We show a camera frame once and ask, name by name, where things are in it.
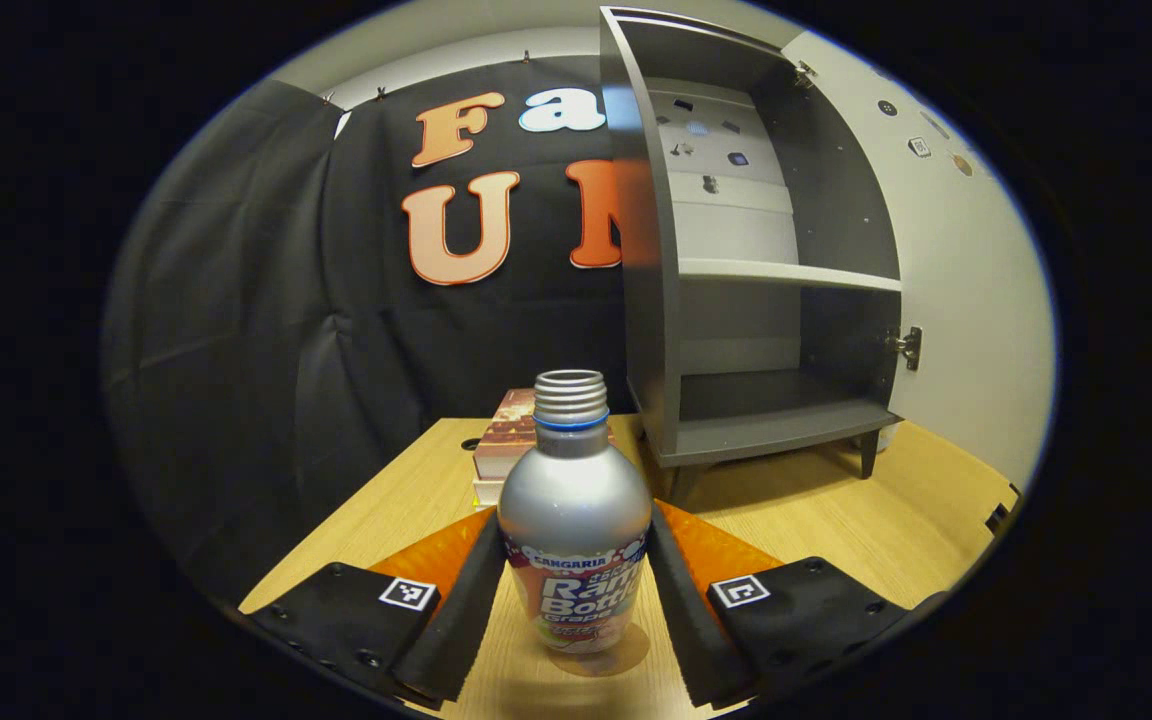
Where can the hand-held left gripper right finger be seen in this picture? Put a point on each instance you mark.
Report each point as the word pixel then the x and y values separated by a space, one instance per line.
pixel 686 620

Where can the silver bottle with printed label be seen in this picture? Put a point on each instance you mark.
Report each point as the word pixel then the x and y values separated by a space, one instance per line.
pixel 576 500

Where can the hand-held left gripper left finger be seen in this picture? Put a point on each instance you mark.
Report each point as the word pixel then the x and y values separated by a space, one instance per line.
pixel 461 620

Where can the stack of books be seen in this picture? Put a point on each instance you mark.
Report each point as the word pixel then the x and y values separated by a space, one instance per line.
pixel 506 440

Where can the pale grey cabinet door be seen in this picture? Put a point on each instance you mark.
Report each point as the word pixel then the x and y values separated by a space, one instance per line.
pixel 966 250

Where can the metal door hinge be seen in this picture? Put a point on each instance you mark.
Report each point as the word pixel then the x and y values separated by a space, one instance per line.
pixel 908 347
pixel 804 72

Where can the black backdrop cloth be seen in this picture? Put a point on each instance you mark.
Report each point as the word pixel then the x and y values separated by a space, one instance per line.
pixel 286 350

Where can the dark grey cabinet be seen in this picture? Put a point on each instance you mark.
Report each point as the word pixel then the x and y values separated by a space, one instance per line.
pixel 736 420

